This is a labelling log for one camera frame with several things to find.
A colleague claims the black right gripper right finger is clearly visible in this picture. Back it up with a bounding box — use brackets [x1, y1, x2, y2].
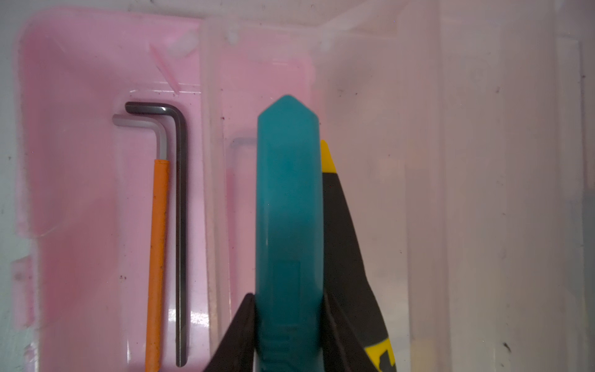
[321, 291, 377, 372]

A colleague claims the pink plastic tool box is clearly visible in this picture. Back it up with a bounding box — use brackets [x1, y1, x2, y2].
[11, 1, 594, 371]

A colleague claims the black yellow utility knife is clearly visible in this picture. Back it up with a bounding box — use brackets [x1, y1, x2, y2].
[321, 141, 397, 371]

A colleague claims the teal utility knife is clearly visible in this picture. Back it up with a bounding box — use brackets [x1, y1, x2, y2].
[256, 95, 324, 371]

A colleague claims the orange handled hex key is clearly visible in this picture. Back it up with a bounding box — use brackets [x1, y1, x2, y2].
[112, 115, 170, 371]

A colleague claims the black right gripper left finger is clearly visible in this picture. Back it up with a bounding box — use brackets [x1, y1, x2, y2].
[204, 293, 257, 372]

